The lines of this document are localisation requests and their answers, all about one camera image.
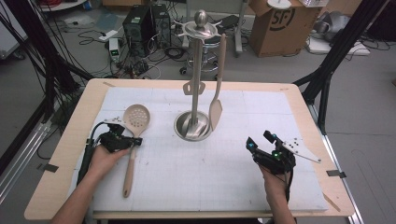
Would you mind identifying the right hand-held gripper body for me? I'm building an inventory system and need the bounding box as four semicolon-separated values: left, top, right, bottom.
251;137;322;175

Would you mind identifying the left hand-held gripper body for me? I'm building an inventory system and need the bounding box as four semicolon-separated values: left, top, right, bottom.
98;116;134;154

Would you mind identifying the beige skimmer spoon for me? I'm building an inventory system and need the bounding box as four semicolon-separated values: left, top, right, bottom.
121;104;151;199

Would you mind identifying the beige slotted turner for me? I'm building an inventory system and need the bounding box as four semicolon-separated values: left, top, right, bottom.
207;33;227;133

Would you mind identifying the metal utensil stand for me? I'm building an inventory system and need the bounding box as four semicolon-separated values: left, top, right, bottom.
173;8;223;143

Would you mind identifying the person's left hand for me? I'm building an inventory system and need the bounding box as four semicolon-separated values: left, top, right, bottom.
88;144;132;181

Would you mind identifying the person's right hand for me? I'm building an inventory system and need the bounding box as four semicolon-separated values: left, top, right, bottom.
258;164;295;203

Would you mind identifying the white gridded foam mat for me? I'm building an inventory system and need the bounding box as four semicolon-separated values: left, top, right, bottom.
66;86;330;213

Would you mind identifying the black tape piece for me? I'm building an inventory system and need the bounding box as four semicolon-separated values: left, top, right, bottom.
325;169;347;179
36;162;60;174

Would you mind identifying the thin wooden strip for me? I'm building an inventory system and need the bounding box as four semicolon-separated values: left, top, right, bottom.
321;192;342;213

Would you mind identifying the small white device green display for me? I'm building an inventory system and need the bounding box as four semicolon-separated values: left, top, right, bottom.
107;37;121;63

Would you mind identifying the cardboard box with black logo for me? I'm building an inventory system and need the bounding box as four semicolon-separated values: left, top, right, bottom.
247;0;322;59

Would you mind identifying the white flat board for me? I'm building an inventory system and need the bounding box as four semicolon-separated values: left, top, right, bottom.
305;36;372;57

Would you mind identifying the white power strip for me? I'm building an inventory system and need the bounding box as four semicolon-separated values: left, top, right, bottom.
98;29;120;43

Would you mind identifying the black computer tower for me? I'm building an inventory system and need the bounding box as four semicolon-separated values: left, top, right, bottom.
150;3;173;49
121;5;154;58

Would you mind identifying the black round stool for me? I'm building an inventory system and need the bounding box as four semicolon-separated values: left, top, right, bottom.
178;34;222;77

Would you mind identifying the black flat device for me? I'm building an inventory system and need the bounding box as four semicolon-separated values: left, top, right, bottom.
214;14;241;32

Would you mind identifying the grey bag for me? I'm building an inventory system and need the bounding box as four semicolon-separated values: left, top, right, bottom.
312;10;352;43

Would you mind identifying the white round lid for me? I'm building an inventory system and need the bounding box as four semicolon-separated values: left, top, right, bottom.
266;0;292;10

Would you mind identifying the white round table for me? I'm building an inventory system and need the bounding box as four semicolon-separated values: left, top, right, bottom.
36;0;90;13

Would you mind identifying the white cabinet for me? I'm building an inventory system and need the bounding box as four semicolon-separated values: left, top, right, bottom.
0;12;28;61

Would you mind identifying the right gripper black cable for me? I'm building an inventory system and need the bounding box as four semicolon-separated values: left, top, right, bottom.
283;167;296;204

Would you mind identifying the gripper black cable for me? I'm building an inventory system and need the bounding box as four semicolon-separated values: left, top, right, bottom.
283;167;296;204
76;120;110;186

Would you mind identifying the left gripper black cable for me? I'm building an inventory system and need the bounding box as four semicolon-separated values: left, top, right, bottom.
76;120;110;186

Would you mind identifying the tangle of black cables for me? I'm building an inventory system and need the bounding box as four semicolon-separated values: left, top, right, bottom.
118;46;176;80

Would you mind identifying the aluminium rail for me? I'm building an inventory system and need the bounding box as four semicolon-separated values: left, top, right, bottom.
306;102;365;224
0;119;54;204

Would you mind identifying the black metal frame strut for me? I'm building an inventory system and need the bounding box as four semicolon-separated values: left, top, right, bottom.
292;0;389;136

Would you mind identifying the black frame post with cables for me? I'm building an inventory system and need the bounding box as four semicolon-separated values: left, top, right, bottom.
0;0;94;125

